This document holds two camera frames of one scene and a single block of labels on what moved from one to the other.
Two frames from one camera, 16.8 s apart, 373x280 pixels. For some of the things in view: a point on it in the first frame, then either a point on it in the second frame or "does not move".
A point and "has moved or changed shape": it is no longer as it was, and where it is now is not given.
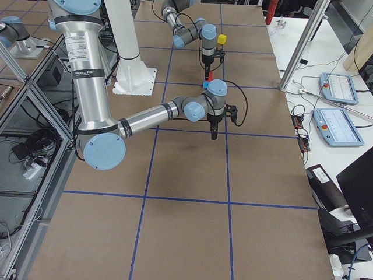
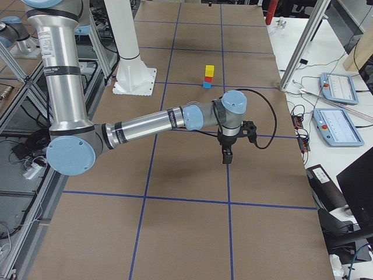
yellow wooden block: (221, 39) has moved or changed shape
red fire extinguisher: (271, 10) does not move
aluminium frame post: (320, 8) does not move
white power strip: (35, 171) does not move
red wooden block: (210, 76) does not move
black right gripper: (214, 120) -> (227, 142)
